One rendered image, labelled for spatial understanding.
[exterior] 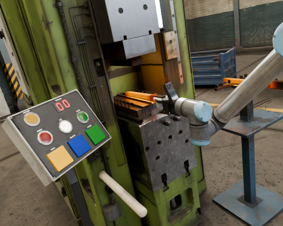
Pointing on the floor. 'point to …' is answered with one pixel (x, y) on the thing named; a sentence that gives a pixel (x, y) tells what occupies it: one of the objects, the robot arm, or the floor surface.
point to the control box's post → (71, 176)
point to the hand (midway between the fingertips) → (156, 97)
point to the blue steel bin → (213, 66)
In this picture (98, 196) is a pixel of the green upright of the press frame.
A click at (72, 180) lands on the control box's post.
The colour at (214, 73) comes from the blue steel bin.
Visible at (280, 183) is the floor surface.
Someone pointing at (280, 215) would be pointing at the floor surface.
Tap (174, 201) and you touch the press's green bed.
